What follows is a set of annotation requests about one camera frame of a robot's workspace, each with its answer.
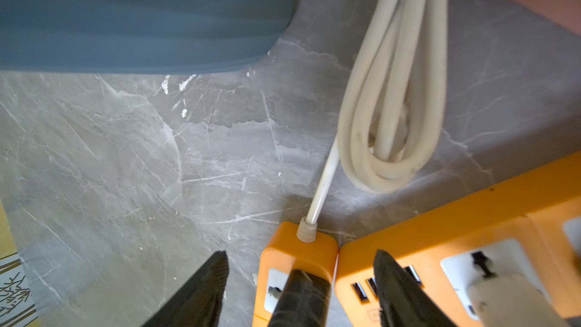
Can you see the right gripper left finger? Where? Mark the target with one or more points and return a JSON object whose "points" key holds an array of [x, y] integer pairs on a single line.
{"points": [[199, 301]]}

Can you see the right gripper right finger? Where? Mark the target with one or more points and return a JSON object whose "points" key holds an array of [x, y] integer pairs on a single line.
{"points": [[402, 301]]}

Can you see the black plug adapter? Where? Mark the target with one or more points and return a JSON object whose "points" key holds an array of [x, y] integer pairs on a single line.
{"points": [[304, 301]]}

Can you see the small white plug adapter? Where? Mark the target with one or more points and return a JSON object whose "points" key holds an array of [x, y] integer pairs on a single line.
{"points": [[511, 301]]}

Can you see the orange power strip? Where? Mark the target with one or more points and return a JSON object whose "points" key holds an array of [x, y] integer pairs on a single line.
{"points": [[527, 225], [284, 253]]}

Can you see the potted green plant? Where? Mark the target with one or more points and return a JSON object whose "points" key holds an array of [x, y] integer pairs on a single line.
{"points": [[139, 36]]}

